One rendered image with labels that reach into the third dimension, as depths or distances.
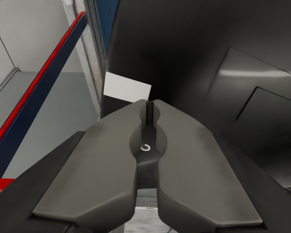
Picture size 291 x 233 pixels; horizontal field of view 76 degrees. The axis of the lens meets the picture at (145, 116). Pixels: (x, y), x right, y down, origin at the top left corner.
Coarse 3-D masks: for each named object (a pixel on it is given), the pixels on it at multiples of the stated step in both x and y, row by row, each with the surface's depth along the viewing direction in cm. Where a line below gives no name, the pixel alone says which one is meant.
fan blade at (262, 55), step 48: (144, 0) 10; (192, 0) 10; (240, 0) 9; (288, 0) 9; (144, 48) 11; (192, 48) 11; (240, 48) 10; (288, 48) 10; (192, 96) 12; (240, 96) 12; (288, 96) 11; (240, 144) 14; (288, 144) 13
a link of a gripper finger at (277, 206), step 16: (224, 144) 8; (240, 160) 7; (240, 176) 6; (256, 176) 6; (256, 192) 6; (272, 192) 6; (288, 192) 6; (256, 208) 5; (272, 208) 5; (288, 208) 5; (272, 224) 5; (288, 224) 5
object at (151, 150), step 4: (144, 140) 15; (148, 140) 15; (152, 140) 15; (144, 144) 15; (148, 144) 15; (152, 144) 15; (144, 148) 16; (148, 148) 15; (152, 148) 15; (156, 148) 15; (140, 152) 16; (144, 152) 16; (148, 152) 16; (152, 152) 16; (156, 152) 16; (152, 156) 16
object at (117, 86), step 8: (112, 80) 13; (120, 80) 13; (128, 80) 13; (104, 88) 13; (112, 88) 13; (120, 88) 13; (128, 88) 13; (136, 88) 13; (144, 88) 13; (112, 96) 13; (120, 96) 13; (128, 96) 13; (136, 96) 13; (144, 96) 13
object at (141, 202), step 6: (12, 72) 143; (6, 78) 138; (0, 84) 134; (138, 198) 81; (144, 198) 81; (150, 198) 81; (156, 198) 81; (138, 204) 79; (144, 204) 79; (150, 204) 79; (156, 204) 79
